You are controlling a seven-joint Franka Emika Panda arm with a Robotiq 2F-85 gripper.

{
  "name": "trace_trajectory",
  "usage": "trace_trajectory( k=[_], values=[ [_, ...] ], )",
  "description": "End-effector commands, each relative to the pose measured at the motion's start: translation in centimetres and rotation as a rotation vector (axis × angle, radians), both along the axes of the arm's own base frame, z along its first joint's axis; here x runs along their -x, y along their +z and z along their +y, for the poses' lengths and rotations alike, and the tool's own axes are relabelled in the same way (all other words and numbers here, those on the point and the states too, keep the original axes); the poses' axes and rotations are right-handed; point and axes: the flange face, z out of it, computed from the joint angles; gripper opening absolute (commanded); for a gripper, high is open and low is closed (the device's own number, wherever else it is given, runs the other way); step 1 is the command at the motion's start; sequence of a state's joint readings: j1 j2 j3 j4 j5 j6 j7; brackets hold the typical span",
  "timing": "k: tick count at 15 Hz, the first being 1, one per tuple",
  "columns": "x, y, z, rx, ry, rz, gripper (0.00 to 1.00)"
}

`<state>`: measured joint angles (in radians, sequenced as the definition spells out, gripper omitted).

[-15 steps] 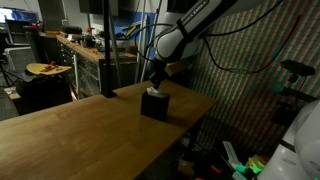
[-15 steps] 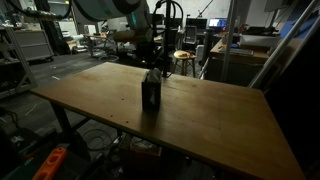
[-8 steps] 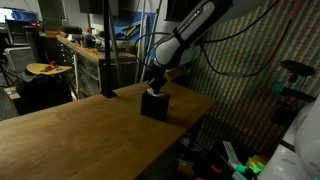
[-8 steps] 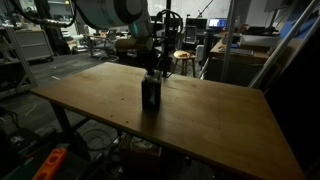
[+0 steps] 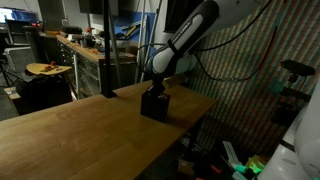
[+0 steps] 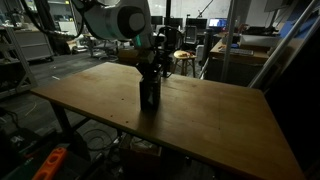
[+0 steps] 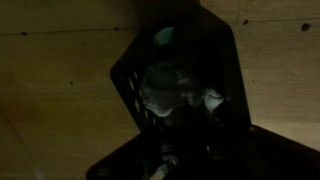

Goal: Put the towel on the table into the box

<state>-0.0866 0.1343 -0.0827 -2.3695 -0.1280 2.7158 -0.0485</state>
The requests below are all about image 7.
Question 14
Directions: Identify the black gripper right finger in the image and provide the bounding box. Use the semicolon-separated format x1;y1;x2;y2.
204;106;320;180

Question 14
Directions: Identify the black mesh box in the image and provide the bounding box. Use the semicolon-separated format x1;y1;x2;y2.
109;5;253;136

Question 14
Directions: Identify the grey knitted towel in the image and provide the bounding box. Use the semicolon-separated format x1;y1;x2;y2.
139;26;225;118

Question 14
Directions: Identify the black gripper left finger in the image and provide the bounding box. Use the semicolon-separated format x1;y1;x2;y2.
85;104;204;180

